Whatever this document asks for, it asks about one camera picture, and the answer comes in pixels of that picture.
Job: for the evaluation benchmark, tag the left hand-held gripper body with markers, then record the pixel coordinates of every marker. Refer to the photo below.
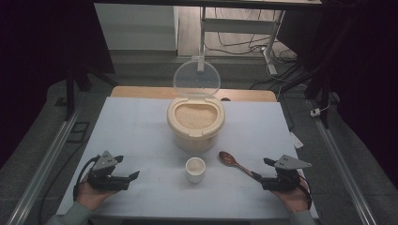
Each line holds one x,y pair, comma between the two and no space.
104,181

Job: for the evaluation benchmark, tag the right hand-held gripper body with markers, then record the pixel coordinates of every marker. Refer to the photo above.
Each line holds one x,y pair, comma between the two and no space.
281,182

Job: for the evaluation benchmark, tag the brown wooden spoon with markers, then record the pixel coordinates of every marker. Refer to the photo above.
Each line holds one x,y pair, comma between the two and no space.
227,158

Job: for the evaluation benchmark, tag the white cup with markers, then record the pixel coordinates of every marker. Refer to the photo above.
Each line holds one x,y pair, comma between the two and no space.
195,173

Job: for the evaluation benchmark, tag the beige rice container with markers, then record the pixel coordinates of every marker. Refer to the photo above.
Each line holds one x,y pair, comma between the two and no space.
195,140

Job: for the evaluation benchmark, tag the uncooked rice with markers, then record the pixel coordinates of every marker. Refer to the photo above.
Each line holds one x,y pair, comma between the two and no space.
195,116

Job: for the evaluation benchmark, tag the person's left hand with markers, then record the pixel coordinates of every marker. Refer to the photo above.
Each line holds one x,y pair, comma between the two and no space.
90,197

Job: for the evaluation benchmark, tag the person's right hand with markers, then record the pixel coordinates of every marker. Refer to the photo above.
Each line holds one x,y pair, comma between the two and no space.
294,200

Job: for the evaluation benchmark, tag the white paper tag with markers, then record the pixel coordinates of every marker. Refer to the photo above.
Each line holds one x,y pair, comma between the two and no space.
296,140

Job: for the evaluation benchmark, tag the white table mat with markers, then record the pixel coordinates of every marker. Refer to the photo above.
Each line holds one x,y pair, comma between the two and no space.
140,131

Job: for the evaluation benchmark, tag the small white adapter box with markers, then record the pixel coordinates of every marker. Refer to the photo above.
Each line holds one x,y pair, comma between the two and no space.
315,112

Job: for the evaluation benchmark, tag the clear round container lid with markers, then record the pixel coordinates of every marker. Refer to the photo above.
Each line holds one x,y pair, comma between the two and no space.
196,78

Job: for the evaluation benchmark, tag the dark curtain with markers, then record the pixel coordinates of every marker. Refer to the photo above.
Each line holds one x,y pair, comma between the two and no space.
366,78
37,62

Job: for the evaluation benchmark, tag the white cabinet panel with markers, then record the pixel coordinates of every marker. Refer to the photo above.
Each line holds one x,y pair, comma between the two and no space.
134,26

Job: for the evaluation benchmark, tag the black floor frame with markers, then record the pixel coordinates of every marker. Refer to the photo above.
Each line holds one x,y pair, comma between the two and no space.
78,132

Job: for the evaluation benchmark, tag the metal rail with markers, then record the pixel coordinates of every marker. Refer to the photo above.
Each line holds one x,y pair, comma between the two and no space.
47,162
341,165

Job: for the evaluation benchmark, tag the white desk frame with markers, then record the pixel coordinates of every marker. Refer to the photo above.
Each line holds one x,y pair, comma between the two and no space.
237,25

